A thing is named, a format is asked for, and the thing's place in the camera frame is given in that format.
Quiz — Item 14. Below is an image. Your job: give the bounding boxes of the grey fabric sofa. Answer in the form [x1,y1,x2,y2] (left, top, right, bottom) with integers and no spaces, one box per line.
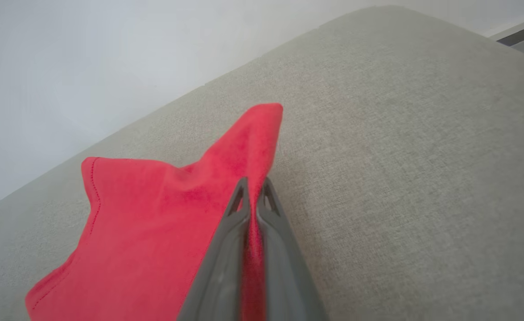
[0,5,524,321]

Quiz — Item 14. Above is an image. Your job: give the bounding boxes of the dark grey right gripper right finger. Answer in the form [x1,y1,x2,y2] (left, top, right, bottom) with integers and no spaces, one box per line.
[256,177,329,321]

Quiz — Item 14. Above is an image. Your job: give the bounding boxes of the red shorts with white stripe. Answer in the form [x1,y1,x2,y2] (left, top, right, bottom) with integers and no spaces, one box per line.
[25,103,285,321]

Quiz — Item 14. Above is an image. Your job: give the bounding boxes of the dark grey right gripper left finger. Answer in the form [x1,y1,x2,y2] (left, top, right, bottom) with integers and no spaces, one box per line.
[177,177,251,321]

